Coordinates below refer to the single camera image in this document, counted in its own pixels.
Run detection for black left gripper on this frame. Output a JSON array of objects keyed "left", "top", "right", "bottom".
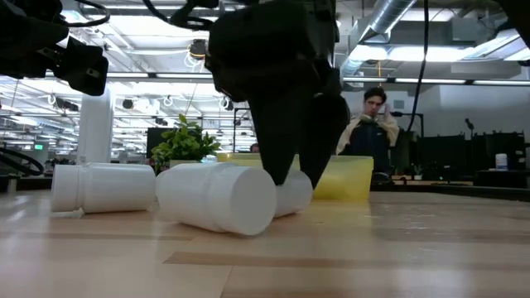
[{"left": 0, "top": 0, "right": 109, "bottom": 97}]

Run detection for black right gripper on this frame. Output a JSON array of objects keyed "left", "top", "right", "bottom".
[{"left": 205, "top": 0, "right": 351, "bottom": 190}]

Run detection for white plastic pill bottle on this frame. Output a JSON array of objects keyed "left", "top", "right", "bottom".
[
  {"left": 50, "top": 162, "right": 157, "bottom": 219},
  {"left": 271, "top": 168, "right": 315, "bottom": 219},
  {"left": 156, "top": 161, "right": 277, "bottom": 237}
]

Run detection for yellow translucent plastic basket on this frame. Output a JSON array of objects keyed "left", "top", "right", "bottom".
[{"left": 217, "top": 151, "right": 374, "bottom": 203}]

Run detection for white round building column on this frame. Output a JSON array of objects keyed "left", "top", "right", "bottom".
[{"left": 77, "top": 84, "right": 115, "bottom": 166}]

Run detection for long hanging light bar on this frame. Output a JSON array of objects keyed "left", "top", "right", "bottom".
[{"left": 45, "top": 71, "right": 530, "bottom": 86}]

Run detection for green plant in white pot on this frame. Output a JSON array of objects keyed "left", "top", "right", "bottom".
[{"left": 150, "top": 113, "right": 223, "bottom": 174}]

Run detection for black monitor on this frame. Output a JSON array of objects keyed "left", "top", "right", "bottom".
[{"left": 146, "top": 127, "right": 166, "bottom": 161}]

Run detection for black cabinets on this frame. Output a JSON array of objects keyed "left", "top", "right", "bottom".
[{"left": 413, "top": 132, "right": 530, "bottom": 190}]

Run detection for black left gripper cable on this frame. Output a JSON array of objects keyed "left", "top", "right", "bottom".
[{"left": 61, "top": 0, "right": 112, "bottom": 28}]

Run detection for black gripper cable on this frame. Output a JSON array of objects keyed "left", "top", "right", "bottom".
[
  {"left": 142, "top": 0, "right": 220, "bottom": 32},
  {"left": 61, "top": 0, "right": 112, "bottom": 28}
]

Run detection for black gantry frame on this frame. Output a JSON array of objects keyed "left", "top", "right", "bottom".
[
  {"left": 391, "top": 111, "right": 425, "bottom": 158},
  {"left": 233, "top": 106, "right": 258, "bottom": 156}
]

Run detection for black curved cable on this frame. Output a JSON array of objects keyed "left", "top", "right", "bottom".
[{"left": 0, "top": 147, "right": 46, "bottom": 177}]

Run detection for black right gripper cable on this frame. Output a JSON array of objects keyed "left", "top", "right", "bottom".
[{"left": 142, "top": 0, "right": 220, "bottom": 32}]

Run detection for black ceiling cable reel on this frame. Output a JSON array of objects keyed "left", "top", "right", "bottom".
[{"left": 188, "top": 38, "right": 210, "bottom": 61}]

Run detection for silver ceiling ventilation duct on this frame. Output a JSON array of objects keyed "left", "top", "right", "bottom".
[{"left": 339, "top": 0, "right": 419, "bottom": 78}]

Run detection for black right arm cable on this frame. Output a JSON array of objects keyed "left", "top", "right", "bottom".
[{"left": 405, "top": 0, "right": 431, "bottom": 133}]

